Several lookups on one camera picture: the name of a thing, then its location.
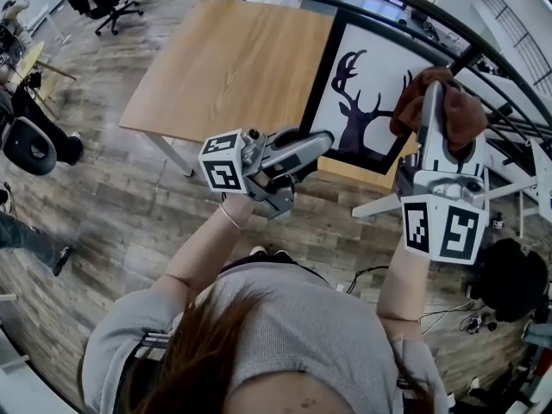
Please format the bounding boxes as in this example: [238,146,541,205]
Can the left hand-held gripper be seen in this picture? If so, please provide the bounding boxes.
[198,126,336,220]

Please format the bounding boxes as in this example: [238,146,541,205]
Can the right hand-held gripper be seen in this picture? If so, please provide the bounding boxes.
[394,79,492,266]

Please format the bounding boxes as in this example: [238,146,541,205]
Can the brown cloth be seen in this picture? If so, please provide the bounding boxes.
[390,66,489,154]

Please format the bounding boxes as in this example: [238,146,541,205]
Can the black framed deer picture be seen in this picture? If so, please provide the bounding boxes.
[299,9,456,175]

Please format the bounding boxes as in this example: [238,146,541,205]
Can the person's left forearm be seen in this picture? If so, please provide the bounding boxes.
[163,194,255,292]

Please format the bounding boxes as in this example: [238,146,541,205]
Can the person's right forearm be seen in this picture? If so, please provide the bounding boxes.
[375,235,432,323]

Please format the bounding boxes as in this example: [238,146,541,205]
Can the white metal stand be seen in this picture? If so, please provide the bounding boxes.
[485,138,552,239]

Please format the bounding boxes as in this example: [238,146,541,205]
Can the white staircase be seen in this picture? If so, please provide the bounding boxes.
[452,65,552,189]

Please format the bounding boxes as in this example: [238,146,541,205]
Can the wooden table with white legs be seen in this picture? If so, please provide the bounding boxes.
[194,0,552,180]

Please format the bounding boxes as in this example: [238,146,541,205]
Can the white table leg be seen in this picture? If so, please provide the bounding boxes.
[351,191,405,219]
[144,129,196,178]

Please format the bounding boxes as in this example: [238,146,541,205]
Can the person's black trousers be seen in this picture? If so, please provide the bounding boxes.
[219,252,298,275]

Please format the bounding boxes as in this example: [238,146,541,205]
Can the black bag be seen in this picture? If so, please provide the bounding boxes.
[469,237,549,323]

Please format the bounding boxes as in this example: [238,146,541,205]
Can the small black device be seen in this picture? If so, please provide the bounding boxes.
[459,312,497,335]

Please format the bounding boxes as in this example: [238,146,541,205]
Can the person's grey knit top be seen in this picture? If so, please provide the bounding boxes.
[81,260,449,414]

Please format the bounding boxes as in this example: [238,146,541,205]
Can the grey shell chair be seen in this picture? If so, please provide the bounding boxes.
[0,116,58,176]

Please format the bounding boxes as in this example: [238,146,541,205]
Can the round yellow table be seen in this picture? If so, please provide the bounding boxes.
[8,41,78,120]

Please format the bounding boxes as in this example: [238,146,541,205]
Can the thin wrist bracelet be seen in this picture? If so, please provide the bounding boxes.
[217,203,245,231]

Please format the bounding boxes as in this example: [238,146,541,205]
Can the black cable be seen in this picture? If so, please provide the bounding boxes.
[347,265,389,295]

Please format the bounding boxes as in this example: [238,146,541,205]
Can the white cable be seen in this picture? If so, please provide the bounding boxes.
[420,299,475,336]

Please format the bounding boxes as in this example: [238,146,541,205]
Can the black striped shoulder strap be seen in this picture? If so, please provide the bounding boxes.
[131,332,172,361]

